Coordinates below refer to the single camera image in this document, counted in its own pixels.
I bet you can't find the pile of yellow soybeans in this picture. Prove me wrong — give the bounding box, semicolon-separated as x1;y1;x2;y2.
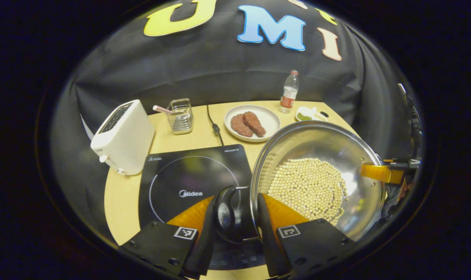
267;157;349;227

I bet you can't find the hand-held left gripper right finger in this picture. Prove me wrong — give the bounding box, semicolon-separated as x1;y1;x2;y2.
257;193;358;279

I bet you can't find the black induction cooktop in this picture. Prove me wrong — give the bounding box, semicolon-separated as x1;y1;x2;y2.
138;144;268;271

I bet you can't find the wire mesh basket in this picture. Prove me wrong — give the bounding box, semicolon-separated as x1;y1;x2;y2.
166;98;194;135

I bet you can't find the brown meat piece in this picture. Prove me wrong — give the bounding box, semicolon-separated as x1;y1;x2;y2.
230;114;255;138
243;111;267;137

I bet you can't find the clear bottle with red label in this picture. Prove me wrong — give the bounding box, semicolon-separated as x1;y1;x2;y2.
279;70;300;114

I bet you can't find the white toaster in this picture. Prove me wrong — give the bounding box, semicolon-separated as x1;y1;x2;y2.
90;99;156;176

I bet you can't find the white round plate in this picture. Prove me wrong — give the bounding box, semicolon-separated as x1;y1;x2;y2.
224;104;281;143

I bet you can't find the white divided dish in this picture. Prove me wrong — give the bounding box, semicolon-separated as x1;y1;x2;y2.
295;106;328;123

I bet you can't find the steel pot with black handle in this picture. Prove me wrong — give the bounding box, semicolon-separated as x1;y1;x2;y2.
214;121;387;244

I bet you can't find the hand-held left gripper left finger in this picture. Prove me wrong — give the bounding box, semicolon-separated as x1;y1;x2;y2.
119;194;217;280

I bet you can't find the black power cable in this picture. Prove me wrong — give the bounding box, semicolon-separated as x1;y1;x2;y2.
207;104;225;147

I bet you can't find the black backdrop cloth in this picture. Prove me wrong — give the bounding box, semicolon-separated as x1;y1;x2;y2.
51;0;419;249

